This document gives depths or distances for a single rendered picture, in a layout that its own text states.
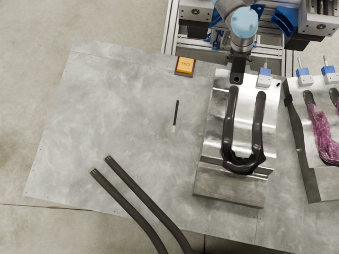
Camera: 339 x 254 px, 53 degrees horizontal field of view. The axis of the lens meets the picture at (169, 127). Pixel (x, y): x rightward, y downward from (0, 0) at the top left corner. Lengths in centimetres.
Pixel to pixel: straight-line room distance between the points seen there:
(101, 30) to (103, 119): 126
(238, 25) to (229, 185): 57
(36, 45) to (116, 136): 140
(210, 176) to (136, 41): 145
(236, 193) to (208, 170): 13
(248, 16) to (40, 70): 176
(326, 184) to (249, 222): 30
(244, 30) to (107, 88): 67
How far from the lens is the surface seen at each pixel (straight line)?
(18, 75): 253
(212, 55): 219
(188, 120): 137
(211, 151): 120
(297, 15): 157
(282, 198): 137
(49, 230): 220
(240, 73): 116
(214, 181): 126
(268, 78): 136
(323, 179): 132
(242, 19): 100
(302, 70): 149
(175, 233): 117
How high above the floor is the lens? 209
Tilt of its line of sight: 72 degrees down
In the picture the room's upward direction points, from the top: 3 degrees clockwise
